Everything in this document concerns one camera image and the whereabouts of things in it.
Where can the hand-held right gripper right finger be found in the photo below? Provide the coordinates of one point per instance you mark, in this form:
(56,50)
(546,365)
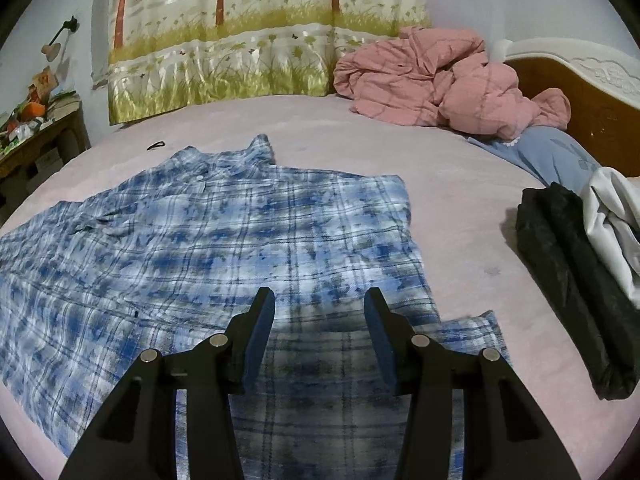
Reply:
(380,330)

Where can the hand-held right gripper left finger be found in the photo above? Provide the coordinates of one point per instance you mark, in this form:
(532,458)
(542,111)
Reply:
(260,330)

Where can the blue plaid shirt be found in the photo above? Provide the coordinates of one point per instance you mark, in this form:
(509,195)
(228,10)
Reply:
(200,240)

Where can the black folded clothes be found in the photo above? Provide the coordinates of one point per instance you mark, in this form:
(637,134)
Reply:
(565,270)

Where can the blue pillow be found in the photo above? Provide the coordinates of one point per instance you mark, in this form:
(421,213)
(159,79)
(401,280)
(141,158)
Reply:
(550,155)

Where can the pink quilt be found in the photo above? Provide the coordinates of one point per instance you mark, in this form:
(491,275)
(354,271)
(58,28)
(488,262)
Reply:
(425,80)

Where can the white garment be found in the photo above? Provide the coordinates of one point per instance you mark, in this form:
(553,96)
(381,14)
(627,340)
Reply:
(615,220)

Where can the tree print curtain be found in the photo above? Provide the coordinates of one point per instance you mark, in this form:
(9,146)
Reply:
(250,50)

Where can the wooden side table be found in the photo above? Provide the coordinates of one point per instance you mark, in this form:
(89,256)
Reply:
(45,140)

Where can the stack of books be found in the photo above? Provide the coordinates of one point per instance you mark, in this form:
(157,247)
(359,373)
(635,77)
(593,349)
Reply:
(65,101)

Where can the white and wooden headboard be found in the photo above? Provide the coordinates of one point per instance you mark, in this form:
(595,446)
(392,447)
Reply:
(600,110)

